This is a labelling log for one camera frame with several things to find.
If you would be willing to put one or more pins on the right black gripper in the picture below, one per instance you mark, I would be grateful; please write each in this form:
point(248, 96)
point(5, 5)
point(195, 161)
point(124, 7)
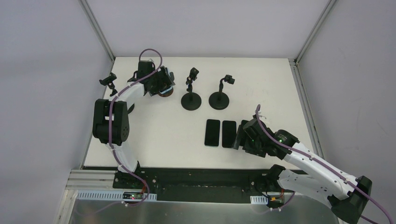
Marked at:
point(240, 136)

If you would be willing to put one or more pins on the left white cable duct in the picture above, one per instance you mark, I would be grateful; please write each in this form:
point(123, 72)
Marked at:
point(104, 195)

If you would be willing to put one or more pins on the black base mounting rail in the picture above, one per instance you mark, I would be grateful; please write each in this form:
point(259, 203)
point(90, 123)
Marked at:
point(199, 185)

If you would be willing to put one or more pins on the left aluminium frame post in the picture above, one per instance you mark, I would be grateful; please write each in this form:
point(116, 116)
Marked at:
point(97, 29)

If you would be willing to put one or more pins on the black phone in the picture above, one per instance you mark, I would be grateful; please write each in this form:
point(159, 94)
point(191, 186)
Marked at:
point(228, 133)
point(243, 122)

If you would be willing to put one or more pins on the brown-base phone holder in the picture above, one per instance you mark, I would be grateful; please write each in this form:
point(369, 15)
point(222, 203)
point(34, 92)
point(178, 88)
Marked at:
point(165, 92)

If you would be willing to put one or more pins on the white cable duct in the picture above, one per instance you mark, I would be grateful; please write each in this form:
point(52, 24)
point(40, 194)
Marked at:
point(104, 195)
point(259, 200)

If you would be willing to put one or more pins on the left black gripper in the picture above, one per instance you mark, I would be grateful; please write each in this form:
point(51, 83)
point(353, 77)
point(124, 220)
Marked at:
point(165, 81)

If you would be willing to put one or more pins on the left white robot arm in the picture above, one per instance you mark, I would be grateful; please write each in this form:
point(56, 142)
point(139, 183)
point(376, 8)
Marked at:
point(111, 122)

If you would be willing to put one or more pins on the black round-base phone stand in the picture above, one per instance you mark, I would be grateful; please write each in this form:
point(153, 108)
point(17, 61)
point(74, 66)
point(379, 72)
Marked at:
point(191, 100)

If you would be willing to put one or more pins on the right white cable duct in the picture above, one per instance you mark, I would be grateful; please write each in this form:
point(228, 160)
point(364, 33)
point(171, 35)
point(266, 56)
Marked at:
point(259, 200)

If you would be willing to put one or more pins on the teal phone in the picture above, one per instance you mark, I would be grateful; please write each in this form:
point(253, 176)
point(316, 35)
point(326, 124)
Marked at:
point(212, 132)

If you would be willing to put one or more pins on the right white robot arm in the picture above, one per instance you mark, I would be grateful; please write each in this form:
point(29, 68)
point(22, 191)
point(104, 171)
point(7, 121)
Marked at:
point(343, 193)

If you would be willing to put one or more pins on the right aluminium frame post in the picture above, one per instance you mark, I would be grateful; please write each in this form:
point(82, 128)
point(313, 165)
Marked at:
point(315, 30)

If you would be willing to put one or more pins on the aluminium frame post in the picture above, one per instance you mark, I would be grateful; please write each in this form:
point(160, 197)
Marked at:
point(97, 29)
point(315, 30)

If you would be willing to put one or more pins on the blue-cased phone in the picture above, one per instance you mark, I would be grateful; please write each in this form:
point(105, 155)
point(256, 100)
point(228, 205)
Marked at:
point(163, 77)

